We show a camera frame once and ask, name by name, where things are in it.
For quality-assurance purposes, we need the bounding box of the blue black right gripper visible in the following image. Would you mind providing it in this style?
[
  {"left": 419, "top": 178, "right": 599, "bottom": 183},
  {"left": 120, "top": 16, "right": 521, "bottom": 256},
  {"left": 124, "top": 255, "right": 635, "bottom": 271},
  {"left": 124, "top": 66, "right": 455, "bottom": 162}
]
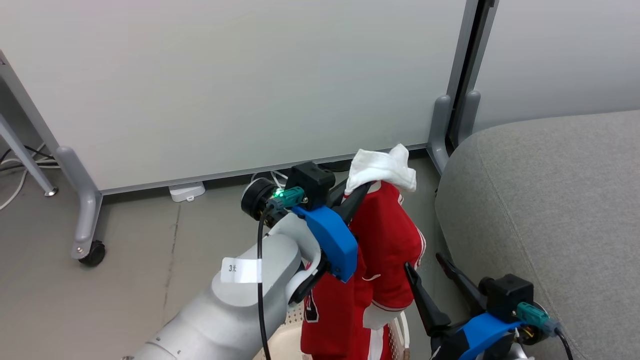
[{"left": 403, "top": 252, "right": 523, "bottom": 360}]

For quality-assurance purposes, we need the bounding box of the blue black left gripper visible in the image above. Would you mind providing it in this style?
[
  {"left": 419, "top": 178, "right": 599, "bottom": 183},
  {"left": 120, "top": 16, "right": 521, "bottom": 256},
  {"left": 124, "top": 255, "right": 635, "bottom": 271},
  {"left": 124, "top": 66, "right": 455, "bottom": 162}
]
[{"left": 291, "top": 179, "right": 374, "bottom": 284}]

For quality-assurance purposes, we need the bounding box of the red white sports jersey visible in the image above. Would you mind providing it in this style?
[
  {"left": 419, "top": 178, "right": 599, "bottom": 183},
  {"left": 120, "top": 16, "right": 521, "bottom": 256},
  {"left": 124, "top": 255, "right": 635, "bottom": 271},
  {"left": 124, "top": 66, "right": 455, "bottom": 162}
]
[{"left": 299, "top": 143, "right": 427, "bottom": 360}]

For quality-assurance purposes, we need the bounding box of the cream perforated laundry basket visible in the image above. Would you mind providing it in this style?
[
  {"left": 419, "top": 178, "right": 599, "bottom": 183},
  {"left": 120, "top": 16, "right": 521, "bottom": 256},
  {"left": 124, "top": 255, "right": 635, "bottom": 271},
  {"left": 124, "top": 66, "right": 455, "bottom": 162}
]
[{"left": 252, "top": 300, "right": 411, "bottom": 360}]

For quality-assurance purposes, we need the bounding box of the grey partition foot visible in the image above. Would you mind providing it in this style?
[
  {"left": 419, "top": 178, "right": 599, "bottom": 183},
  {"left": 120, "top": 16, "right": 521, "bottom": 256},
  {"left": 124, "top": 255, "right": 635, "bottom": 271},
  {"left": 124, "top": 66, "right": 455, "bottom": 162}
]
[
  {"left": 427, "top": 95, "right": 453, "bottom": 174},
  {"left": 56, "top": 146, "right": 103, "bottom": 261},
  {"left": 457, "top": 90, "right": 482, "bottom": 147}
]

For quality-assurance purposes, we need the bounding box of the white paper label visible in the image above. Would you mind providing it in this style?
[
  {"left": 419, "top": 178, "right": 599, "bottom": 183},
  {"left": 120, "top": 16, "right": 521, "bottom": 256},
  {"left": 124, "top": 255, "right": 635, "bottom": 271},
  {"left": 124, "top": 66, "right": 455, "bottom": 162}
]
[{"left": 220, "top": 257, "right": 262, "bottom": 284}]

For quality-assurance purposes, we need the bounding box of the grey fabric sofa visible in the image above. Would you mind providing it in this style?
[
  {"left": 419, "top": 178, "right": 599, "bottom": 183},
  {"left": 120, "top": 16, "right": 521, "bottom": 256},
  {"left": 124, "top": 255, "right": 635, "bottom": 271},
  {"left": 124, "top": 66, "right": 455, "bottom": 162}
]
[{"left": 434, "top": 110, "right": 640, "bottom": 360}]

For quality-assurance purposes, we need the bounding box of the wide white partition panel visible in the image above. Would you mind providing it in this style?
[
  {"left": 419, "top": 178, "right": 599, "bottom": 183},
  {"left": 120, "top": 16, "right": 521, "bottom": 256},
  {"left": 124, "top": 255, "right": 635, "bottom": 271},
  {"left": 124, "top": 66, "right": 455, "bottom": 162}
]
[{"left": 0, "top": 0, "right": 496, "bottom": 197}]

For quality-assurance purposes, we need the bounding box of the narrow white partition panel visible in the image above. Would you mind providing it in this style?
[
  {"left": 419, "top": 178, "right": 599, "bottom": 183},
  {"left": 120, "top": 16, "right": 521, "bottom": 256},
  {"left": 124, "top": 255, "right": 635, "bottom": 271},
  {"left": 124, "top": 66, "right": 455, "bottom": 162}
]
[{"left": 470, "top": 0, "right": 640, "bottom": 135}]

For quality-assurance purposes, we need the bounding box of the black caster wheel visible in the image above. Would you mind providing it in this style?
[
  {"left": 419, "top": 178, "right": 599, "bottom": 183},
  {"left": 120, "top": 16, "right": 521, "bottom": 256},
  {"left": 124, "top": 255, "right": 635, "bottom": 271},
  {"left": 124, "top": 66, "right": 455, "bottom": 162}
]
[{"left": 79, "top": 241, "right": 107, "bottom": 267}]

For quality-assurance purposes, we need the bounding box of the grey metal table leg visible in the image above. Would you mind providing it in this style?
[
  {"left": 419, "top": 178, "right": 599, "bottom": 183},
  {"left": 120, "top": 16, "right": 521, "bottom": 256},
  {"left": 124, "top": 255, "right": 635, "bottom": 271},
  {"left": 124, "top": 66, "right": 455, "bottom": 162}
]
[{"left": 0, "top": 112, "right": 59, "bottom": 197}]

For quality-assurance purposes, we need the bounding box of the green left camera connector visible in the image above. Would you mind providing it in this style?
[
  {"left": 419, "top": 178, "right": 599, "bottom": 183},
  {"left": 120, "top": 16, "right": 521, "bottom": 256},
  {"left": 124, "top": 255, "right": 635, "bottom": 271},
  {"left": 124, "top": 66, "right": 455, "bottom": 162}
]
[{"left": 272, "top": 186, "right": 306, "bottom": 208}]

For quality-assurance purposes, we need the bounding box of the green camera connector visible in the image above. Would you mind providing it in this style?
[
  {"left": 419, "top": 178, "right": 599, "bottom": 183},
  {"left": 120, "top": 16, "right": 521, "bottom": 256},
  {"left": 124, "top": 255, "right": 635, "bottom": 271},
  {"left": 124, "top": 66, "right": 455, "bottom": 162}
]
[
  {"left": 516, "top": 302, "right": 558, "bottom": 337},
  {"left": 272, "top": 186, "right": 306, "bottom": 208}
]

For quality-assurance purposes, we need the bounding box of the looped white floor cable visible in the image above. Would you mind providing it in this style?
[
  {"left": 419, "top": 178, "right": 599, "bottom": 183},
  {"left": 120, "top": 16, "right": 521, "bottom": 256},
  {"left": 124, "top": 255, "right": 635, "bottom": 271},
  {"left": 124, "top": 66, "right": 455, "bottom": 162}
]
[{"left": 250, "top": 170, "right": 291, "bottom": 189}]

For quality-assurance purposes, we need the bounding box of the green right camera connector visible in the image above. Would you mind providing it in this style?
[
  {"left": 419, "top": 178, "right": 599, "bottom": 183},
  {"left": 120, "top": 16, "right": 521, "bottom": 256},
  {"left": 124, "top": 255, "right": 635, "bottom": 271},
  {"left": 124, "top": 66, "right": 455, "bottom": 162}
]
[{"left": 516, "top": 302, "right": 558, "bottom": 337}]

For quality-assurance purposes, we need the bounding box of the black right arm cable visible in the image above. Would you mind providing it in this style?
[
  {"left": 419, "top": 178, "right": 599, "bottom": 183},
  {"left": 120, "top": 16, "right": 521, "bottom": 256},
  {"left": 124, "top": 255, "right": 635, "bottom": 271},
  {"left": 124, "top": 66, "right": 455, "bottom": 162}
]
[{"left": 552, "top": 327, "right": 576, "bottom": 360}]

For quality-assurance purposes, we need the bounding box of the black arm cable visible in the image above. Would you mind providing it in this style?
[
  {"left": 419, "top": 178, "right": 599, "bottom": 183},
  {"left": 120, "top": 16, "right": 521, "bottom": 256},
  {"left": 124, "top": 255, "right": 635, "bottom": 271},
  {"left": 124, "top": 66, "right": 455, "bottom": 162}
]
[
  {"left": 552, "top": 327, "right": 576, "bottom": 360},
  {"left": 256, "top": 200, "right": 281, "bottom": 360}
]

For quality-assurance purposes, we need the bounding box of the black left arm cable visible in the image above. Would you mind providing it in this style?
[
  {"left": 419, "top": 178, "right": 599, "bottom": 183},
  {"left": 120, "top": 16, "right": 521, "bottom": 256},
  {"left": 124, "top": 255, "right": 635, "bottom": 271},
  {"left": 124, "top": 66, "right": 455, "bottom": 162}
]
[{"left": 256, "top": 200, "right": 281, "bottom": 360}]

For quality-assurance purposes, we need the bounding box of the thin black floor cable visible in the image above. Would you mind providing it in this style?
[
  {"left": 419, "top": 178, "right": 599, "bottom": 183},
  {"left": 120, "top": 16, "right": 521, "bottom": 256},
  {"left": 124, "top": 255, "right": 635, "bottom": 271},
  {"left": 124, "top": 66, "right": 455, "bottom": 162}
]
[{"left": 0, "top": 145, "right": 56, "bottom": 165}]

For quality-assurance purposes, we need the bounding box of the long white floor cable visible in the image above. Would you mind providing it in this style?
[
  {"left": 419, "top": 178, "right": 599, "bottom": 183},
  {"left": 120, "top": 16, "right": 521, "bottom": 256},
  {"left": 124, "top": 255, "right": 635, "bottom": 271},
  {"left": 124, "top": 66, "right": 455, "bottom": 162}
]
[{"left": 0, "top": 155, "right": 61, "bottom": 211}]

